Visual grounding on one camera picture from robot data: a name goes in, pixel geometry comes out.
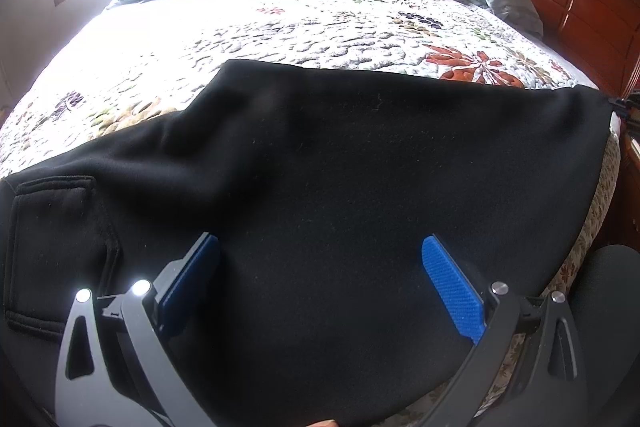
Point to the white floral quilted bedspread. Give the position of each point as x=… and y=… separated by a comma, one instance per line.
x=300, y=22

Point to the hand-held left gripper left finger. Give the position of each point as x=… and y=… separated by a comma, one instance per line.
x=192, y=277

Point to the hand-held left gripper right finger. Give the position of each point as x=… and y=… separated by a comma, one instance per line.
x=452, y=282

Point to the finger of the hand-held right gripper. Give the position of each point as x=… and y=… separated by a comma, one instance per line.
x=627, y=112

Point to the red-brown wooden headboard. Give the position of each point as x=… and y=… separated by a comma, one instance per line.
x=590, y=7

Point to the black pants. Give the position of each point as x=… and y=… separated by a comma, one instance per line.
x=325, y=182

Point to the person's dark trouser leg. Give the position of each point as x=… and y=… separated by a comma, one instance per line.
x=607, y=307

